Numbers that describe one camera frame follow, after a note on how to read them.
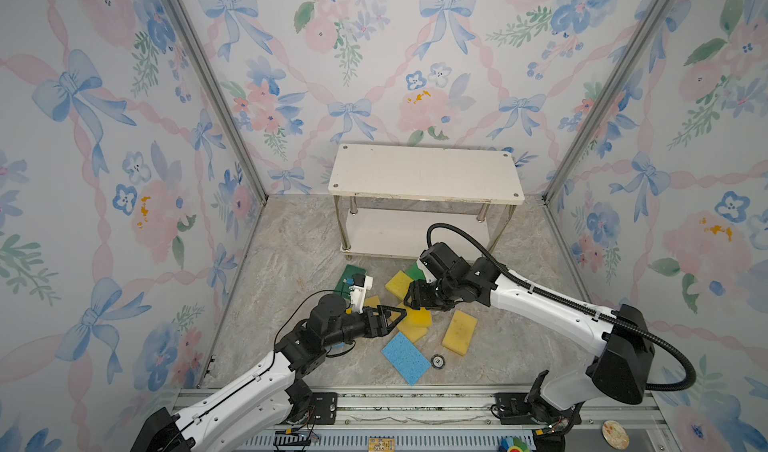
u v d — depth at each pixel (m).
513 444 0.69
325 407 0.74
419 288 0.69
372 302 0.92
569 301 0.47
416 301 0.68
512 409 0.73
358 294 0.69
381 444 0.69
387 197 0.75
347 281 0.70
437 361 0.82
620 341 0.42
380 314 0.65
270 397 0.52
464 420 0.73
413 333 0.85
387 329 0.65
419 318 0.70
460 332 0.85
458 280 0.58
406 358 0.80
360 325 0.66
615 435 0.70
